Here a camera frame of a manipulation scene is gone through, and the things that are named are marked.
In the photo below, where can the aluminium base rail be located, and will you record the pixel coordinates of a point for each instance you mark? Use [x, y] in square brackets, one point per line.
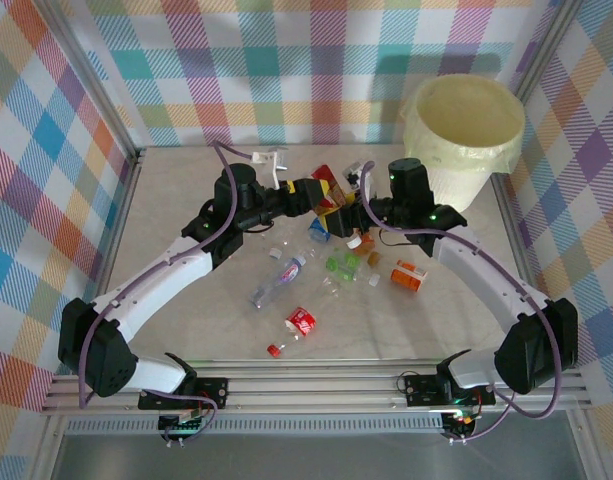
[311, 387]

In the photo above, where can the aluminium frame post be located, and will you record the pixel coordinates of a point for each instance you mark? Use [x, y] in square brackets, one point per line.
[87, 75]
[548, 50]

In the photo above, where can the orange bottle cap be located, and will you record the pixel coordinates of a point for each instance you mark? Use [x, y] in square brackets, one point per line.
[374, 258]

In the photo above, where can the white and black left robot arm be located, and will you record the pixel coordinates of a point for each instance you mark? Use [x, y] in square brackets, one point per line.
[161, 280]

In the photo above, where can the green left controller board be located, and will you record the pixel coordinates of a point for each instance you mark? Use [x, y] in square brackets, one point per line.
[178, 425]

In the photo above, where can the green right controller board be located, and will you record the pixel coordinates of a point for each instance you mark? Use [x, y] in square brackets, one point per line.
[461, 422]

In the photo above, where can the green controller board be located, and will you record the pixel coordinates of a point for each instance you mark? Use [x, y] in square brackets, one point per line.
[178, 425]
[461, 422]

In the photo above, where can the cream waste bin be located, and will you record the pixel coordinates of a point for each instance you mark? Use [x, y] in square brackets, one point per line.
[466, 120]

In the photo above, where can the clear bottle with green label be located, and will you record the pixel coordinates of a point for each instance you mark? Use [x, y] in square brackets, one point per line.
[343, 267]

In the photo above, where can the orange juice bottle yellow label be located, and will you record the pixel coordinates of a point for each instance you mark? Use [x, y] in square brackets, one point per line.
[336, 196]

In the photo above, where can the loose white bottle cap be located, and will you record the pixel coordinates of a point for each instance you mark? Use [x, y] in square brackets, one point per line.
[354, 242]

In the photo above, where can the aluminium table side rail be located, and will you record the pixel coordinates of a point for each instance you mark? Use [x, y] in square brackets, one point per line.
[511, 220]
[113, 235]

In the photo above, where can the clear bottle with purple label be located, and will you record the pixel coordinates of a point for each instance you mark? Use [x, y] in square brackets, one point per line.
[278, 282]

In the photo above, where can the clear bottle with red label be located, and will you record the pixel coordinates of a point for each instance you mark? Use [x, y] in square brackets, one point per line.
[301, 321]

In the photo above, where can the clear bottle with blue label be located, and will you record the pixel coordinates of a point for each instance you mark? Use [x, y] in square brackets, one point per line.
[317, 231]

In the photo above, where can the white ribbed bin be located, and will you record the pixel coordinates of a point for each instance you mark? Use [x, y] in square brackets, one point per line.
[461, 187]

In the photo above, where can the orange bottle with white label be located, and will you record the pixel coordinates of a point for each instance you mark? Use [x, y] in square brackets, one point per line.
[408, 275]

